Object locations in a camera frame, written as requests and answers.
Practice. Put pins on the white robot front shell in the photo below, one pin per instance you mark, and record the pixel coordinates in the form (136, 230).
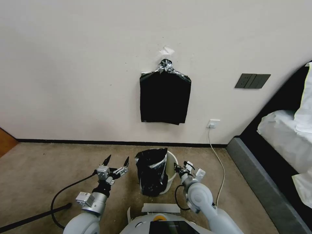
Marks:
(156, 224)

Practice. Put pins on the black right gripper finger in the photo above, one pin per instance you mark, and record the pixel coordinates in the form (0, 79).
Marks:
(176, 166)
(181, 169)

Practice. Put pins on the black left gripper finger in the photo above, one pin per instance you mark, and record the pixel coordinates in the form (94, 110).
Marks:
(107, 160)
(122, 170)

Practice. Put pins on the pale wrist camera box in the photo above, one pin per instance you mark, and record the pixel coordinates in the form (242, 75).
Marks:
(102, 172)
(189, 167)

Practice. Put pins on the hanging black trash bag bundle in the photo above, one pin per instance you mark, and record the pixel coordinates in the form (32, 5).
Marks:
(164, 97)

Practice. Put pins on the clear wall hook tape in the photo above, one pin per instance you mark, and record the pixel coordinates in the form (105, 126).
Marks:
(166, 50)

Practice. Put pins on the white plastic trash bin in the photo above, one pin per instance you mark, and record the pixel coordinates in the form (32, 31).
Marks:
(171, 168)

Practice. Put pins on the dark grey bed frame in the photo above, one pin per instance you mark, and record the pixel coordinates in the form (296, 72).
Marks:
(258, 175)

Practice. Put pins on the wide white floor tape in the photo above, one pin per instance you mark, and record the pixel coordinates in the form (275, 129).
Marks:
(161, 207)

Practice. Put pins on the white wall socket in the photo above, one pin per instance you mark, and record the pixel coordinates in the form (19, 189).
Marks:
(213, 123)

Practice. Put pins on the dark grey switch panel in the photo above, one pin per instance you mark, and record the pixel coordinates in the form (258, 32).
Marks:
(252, 81)

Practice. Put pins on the black plastic trash bag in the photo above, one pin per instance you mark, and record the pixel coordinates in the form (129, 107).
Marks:
(151, 173)

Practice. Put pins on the brown wooden door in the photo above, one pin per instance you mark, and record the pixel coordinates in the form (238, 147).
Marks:
(6, 142)

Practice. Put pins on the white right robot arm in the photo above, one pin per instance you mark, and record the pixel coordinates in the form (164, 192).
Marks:
(200, 197)

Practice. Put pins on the black baseboard strip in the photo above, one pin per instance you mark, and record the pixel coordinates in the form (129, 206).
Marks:
(97, 141)

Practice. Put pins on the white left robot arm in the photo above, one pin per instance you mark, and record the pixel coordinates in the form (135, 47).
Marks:
(85, 220)

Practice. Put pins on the white bedding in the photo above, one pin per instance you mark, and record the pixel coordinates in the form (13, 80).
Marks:
(285, 136)

